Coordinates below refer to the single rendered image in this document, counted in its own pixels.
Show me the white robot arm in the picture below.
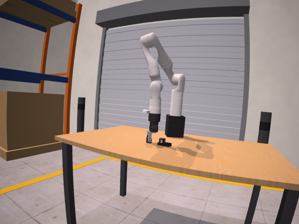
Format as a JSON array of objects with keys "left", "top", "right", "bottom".
[{"left": 140, "top": 33, "right": 185, "bottom": 116}]

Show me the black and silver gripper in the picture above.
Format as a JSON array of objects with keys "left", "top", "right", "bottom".
[{"left": 142, "top": 105, "right": 161, "bottom": 142}]

